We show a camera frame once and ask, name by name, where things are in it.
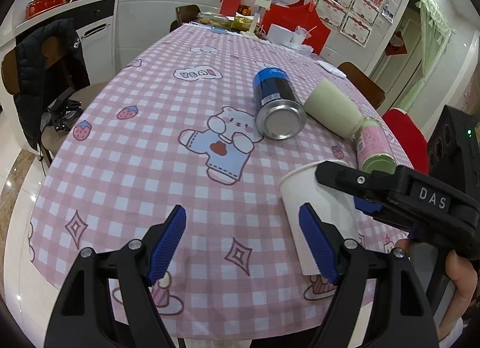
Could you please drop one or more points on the blue metal can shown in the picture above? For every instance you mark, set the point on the blue metal can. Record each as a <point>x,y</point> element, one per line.
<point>279,113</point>

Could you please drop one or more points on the small red bag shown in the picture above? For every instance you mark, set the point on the small red bag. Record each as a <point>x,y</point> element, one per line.
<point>229,8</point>

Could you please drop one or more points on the plastic cup with straw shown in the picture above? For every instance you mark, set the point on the plastic cup with straw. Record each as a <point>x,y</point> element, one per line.
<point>300,35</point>

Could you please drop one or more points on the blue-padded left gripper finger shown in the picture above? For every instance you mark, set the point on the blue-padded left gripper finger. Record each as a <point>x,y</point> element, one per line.
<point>105,300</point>

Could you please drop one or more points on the pink checkered tablecloth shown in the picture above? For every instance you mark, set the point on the pink checkered tablecloth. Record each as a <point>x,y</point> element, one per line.
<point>177,127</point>

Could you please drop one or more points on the brown wooden chair right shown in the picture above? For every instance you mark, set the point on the brown wooden chair right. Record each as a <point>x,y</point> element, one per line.
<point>369,89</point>

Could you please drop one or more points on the red chair cover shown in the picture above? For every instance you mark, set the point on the red chair cover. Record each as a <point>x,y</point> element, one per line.
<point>410,138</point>

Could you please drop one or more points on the white box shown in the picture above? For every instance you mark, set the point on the white box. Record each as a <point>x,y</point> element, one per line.
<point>278,35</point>

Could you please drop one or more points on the pale green lying cup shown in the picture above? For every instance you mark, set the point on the pale green lying cup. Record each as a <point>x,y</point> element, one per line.
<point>332,108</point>

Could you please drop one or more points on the white side counter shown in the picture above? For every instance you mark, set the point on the white side counter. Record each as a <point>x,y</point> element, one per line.
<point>63,32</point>

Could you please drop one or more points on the white plastic bag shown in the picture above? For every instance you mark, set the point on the white plastic bag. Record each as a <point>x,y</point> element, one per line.
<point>332,69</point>

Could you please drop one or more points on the brown wooden chair left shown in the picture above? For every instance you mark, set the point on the brown wooden chair left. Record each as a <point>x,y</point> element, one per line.
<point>185,14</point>

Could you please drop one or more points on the red gift bag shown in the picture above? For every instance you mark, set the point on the red gift bag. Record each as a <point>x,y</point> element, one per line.
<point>303,14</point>

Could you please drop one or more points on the white door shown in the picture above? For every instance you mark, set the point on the white door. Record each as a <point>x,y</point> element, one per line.
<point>395,75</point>

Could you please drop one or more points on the chair with black jacket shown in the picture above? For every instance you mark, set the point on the chair with black jacket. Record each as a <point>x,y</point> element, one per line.
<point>47,81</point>

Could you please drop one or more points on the white desk lamp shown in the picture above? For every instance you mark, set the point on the white desk lamp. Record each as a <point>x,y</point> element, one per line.
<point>261,7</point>

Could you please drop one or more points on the brown wooden chair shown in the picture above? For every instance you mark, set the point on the brown wooden chair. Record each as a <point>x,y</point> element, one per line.
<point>369,89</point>
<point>185,14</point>

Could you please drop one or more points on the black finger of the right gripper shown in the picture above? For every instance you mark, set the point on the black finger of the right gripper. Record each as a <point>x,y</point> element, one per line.
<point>370,190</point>

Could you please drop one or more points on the red fruit tray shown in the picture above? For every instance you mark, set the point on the red fruit tray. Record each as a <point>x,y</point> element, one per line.
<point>36,7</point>

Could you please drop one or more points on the food container with snacks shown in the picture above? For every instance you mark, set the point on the food container with snacks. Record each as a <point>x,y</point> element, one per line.
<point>214,19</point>

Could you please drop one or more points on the person's hand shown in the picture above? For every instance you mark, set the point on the person's hand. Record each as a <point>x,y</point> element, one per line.
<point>462,273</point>

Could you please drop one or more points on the white paper cup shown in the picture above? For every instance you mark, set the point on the white paper cup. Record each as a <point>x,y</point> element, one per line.
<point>332,206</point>

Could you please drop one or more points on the red diamond door sign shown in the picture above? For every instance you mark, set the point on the red diamond door sign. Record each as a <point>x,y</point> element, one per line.
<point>396,45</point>

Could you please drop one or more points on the green door curtain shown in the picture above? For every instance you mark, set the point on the green door curtain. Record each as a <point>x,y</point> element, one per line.
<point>435,35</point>

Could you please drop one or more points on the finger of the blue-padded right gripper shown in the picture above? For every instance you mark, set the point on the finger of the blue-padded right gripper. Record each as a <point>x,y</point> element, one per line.
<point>401,315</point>

